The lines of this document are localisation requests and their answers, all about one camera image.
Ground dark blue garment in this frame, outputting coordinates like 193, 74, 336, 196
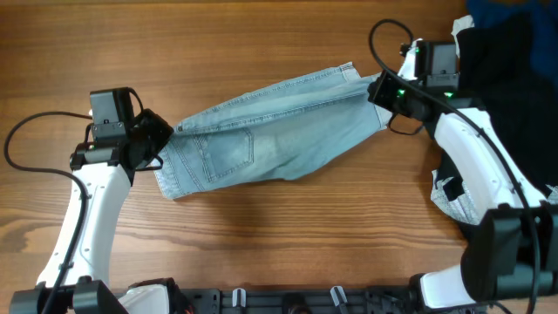
466, 0, 557, 87

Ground white cloth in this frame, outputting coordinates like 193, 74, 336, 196
451, 15, 474, 41

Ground grey patterned garment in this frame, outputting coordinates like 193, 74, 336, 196
429, 169, 558, 226

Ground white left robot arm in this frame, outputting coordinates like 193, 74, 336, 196
10, 109, 181, 313

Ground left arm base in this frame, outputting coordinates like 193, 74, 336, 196
118, 277, 182, 314

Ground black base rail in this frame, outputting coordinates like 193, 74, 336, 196
183, 286, 414, 314

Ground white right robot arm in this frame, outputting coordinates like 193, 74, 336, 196
368, 71, 557, 311

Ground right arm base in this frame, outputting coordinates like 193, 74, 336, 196
410, 265, 476, 313

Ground light blue denim shorts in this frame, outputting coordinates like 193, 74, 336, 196
155, 63, 391, 199

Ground black garment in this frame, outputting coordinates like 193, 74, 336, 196
456, 12, 557, 198

